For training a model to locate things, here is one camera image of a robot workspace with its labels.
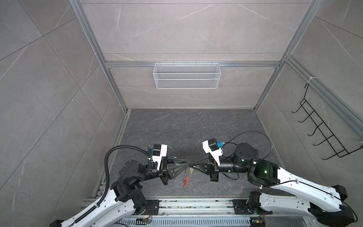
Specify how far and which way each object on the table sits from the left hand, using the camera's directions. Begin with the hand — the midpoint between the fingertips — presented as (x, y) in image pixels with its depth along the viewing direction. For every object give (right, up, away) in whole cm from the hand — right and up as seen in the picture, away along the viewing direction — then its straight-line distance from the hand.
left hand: (187, 161), depth 50 cm
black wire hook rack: (+66, +9, +14) cm, 68 cm away
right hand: (+2, -1, +1) cm, 2 cm away
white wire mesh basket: (+1, +47, +50) cm, 69 cm away
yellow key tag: (+2, -4, +3) cm, 6 cm away
